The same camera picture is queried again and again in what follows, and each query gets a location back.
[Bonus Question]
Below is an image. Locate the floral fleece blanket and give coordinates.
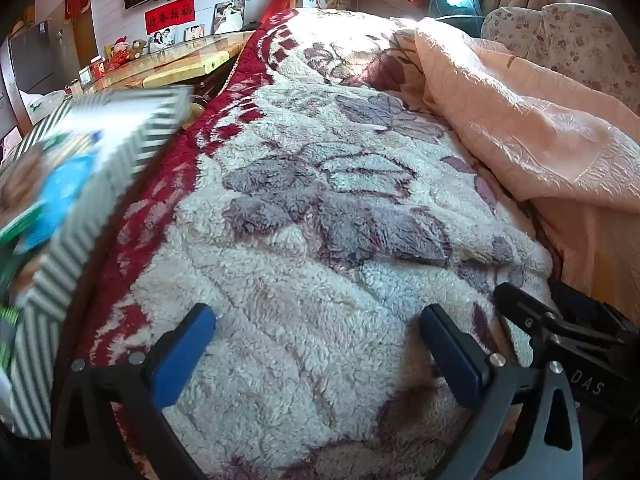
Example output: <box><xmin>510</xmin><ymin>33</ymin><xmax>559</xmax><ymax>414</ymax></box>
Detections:
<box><xmin>75</xmin><ymin>7</ymin><xmax>556</xmax><ymax>480</ymax></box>

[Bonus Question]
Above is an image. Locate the striped cardboard box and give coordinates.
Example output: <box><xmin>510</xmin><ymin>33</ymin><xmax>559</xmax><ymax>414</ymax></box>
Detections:
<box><xmin>0</xmin><ymin>85</ymin><xmax>195</xmax><ymax>441</ymax></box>

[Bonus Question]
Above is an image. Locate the wedding photo frame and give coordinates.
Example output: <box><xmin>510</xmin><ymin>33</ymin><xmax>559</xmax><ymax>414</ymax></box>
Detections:
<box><xmin>212</xmin><ymin>0</ymin><xmax>246</xmax><ymax>36</ymax></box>

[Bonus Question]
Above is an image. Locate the floral armchair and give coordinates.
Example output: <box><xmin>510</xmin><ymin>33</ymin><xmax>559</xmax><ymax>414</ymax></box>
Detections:
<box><xmin>480</xmin><ymin>2</ymin><xmax>640</xmax><ymax>106</ymax></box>

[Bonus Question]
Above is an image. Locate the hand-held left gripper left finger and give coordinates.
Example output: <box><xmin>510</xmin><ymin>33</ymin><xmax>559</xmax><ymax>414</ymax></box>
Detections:
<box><xmin>50</xmin><ymin>303</ymin><xmax>217</xmax><ymax>480</ymax></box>

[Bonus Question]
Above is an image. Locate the peach quilt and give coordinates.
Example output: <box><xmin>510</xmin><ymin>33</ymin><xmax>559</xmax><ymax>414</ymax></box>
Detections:
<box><xmin>415</xmin><ymin>17</ymin><xmax>640</xmax><ymax>411</ymax></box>

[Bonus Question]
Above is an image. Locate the couple photo frame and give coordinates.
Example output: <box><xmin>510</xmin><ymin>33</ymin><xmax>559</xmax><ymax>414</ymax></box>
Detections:
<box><xmin>149</xmin><ymin>30</ymin><xmax>176</xmax><ymax>53</ymax></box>

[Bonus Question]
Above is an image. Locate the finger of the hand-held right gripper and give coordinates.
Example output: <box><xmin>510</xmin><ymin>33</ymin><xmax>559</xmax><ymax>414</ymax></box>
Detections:
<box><xmin>494</xmin><ymin>282</ymin><xmax>571</xmax><ymax>346</ymax></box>

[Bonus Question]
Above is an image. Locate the red wall banner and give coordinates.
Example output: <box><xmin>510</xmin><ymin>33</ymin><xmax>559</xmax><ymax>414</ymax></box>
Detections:
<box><xmin>145</xmin><ymin>0</ymin><xmax>195</xmax><ymax>33</ymax></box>

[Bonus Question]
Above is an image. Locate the red doll figure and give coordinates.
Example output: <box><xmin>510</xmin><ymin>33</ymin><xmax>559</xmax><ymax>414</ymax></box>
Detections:
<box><xmin>107</xmin><ymin>36</ymin><xmax>132</xmax><ymax>68</ymax></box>

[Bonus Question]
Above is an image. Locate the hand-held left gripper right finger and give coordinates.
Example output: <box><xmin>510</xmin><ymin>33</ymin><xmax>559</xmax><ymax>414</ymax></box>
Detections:
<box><xmin>417</xmin><ymin>304</ymin><xmax>585</xmax><ymax>480</ymax></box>

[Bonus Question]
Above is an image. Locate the marble-top wooden table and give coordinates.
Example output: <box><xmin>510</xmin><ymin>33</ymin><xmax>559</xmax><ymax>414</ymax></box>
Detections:
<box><xmin>75</xmin><ymin>30</ymin><xmax>256</xmax><ymax>96</ymax></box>

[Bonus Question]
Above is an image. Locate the white plastic bag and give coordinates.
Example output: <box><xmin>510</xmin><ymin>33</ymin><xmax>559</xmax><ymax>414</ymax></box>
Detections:
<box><xmin>20</xmin><ymin>89</ymin><xmax>68</xmax><ymax>123</ymax></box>

